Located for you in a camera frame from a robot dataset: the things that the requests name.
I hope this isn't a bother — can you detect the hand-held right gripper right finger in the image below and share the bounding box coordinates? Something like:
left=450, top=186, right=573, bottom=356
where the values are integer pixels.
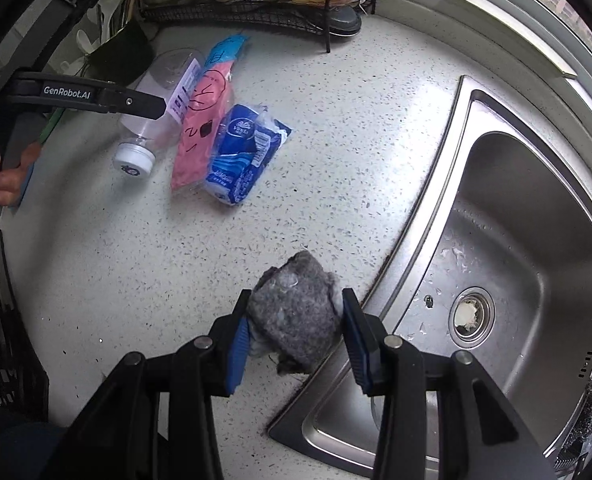
left=341, top=287, right=559, bottom=480

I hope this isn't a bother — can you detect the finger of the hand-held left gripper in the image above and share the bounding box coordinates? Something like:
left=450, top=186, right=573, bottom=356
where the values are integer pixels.
left=98, top=85, right=168, bottom=122

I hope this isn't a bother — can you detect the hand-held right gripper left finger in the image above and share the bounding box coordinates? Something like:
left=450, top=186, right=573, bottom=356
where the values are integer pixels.
left=41, top=287, right=254, bottom=480

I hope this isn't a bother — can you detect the clear plastic bottle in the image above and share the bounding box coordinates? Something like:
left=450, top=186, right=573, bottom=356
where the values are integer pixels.
left=113, top=49, right=207, bottom=178

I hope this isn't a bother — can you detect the grey scouring pad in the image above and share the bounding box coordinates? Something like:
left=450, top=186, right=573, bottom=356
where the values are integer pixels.
left=248, top=251, right=347, bottom=375

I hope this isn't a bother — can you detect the person's left hand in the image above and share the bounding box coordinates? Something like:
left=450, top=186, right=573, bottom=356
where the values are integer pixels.
left=0, top=137, right=43, bottom=207

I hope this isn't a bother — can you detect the black utensil cup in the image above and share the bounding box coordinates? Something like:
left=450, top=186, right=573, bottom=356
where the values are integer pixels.
left=83, top=20, right=157, bottom=81

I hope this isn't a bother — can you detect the pink and blue packet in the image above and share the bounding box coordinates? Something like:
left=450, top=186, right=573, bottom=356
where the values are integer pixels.
left=171, top=35, right=249, bottom=192

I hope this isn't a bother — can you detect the blue tissue packet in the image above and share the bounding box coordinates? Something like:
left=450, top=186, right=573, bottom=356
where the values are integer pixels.
left=203, top=104, right=293, bottom=206

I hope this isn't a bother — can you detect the stainless steel sink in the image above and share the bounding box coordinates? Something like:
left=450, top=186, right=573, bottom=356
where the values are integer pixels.
left=268, top=75, right=592, bottom=480

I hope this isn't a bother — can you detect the small dark dish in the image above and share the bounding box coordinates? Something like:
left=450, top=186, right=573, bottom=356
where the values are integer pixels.
left=326, top=5, right=363, bottom=38

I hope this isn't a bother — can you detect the steel wool scrubber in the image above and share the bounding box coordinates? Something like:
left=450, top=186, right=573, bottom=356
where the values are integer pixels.
left=563, top=377, right=592, bottom=453

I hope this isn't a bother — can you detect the black wire rack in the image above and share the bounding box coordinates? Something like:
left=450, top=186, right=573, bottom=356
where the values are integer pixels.
left=136, top=0, right=379, bottom=53

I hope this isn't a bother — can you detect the window frame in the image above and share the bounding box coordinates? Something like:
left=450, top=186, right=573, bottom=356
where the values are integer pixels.
left=381, top=0, right=592, bottom=91

